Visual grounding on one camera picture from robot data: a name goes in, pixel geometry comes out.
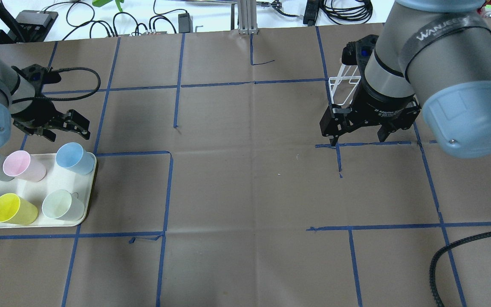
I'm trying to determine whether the black power adapter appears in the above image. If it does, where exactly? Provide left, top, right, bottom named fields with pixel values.
left=178, top=12, right=193, bottom=33

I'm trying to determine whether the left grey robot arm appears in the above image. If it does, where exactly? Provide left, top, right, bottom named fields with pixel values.
left=0, top=60, right=90, bottom=148

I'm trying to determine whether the coiled black cable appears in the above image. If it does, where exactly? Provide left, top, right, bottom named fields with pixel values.
left=320, top=0, right=374, bottom=25

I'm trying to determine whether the aluminium frame post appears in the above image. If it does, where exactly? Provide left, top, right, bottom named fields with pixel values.
left=237, top=0, right=258, bottom=35

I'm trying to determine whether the white wire cup rack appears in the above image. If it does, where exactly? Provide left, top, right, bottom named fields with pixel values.
left=328, top=64, right=361, bottom=107

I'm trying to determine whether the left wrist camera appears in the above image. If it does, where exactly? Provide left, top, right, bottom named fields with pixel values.
left=11, top=64, right=62, bottom=88

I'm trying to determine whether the green grabber tool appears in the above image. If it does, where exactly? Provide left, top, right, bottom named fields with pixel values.
left=92, top=0, right=125, bottom=12

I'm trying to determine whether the pink plastic cup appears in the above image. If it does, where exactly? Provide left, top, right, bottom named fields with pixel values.
left=3, top=151, right=47, bottom=182

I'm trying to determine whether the cream plastic tray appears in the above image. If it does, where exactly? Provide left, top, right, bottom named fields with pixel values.
left=0, top=153, right=95, bottom=229

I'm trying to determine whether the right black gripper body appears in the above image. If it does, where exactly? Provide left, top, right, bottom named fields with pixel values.
left=348, top=81, right=421, bottom=128

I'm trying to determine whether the light blue plastic cup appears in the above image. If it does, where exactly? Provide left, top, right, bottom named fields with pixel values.
left=56, top=142, right=95, bottom=175

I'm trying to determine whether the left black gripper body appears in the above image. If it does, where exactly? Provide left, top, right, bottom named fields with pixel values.
left=12, top=98, right=64, bottom=133

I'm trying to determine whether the yellow plastic cup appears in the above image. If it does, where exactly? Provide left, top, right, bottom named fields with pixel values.
left=0, top=194, right=39, bottom=225

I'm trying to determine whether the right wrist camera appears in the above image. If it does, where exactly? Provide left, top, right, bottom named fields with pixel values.
left=341, top=35, right=379, bottom=67

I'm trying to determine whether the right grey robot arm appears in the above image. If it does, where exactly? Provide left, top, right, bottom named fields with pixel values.
left=320, top=0, right=491, bottom=159

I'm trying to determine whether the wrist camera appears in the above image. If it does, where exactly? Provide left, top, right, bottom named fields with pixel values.
left=341, top=35, right=379, bottom=67
left=11, top=64, right=62, bottom=88

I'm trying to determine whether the black power strip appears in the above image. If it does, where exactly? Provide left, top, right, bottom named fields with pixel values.
left=303, top=0, right=320, bottom=26

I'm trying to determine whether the black braided cable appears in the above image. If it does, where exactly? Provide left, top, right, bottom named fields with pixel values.
left=430, top=225, right=491, bottom=307

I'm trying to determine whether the pale green plastic cup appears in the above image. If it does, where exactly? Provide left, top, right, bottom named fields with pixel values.
left=41, top=190, right=86, bottom=221

